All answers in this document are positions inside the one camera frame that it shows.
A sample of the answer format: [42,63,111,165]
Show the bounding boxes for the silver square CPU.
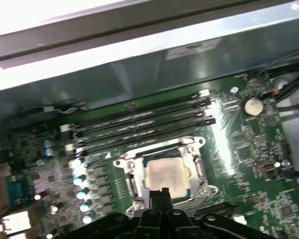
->
[144,155,191,196]

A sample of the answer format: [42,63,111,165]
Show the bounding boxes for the green motherboard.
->
[0,74,299,239]

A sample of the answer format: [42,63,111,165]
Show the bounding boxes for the metal socket locking lever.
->
[194,155,205,181]

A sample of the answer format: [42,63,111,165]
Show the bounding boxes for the black RAM slot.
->
[75,101,211,136]
[76,112,211,145]
[73,91,210,129]
[78,120,216,152]
[196,208,230,217]

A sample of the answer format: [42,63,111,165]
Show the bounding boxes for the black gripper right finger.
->
[161,187,268,239]

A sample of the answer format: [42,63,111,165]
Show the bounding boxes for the black open PC case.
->
[0,0,299,175]

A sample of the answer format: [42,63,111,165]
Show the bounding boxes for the black cable bundle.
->
[260,51,299,107]

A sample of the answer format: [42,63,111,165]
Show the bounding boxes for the silver coin battery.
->
[242,96,264,117]

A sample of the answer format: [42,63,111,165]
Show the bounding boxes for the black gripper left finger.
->
[74,189,163,239]

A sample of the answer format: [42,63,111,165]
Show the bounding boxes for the CPU socket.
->
[113,135,219,209]

